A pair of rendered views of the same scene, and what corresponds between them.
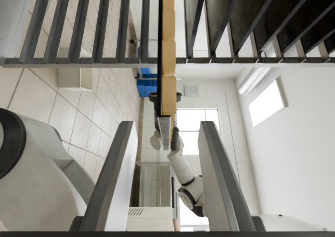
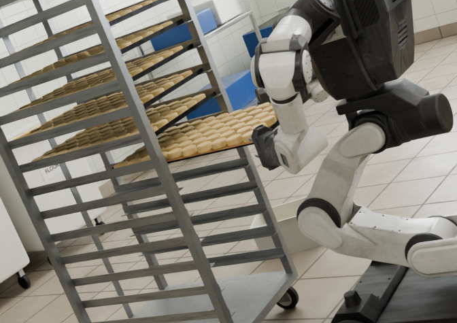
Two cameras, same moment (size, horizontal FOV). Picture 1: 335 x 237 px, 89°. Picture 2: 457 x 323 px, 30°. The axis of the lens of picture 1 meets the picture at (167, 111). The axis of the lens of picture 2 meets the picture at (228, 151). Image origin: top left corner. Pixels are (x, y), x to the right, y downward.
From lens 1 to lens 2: 228 cm
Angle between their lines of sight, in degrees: 22
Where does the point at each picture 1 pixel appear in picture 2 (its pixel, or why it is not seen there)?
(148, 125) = (426, 7)
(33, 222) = (342, 178)
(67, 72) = (295, 238)
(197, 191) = not seen: hidden behind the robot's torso
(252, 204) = not seen: outside the picture
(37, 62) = (279, 243)
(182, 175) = not seen: hidden behind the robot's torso
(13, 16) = (242, 282)
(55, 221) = (334, 168)
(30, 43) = (263, 256)
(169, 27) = (221, 144)
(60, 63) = (271, 220)
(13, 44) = (271, 274)
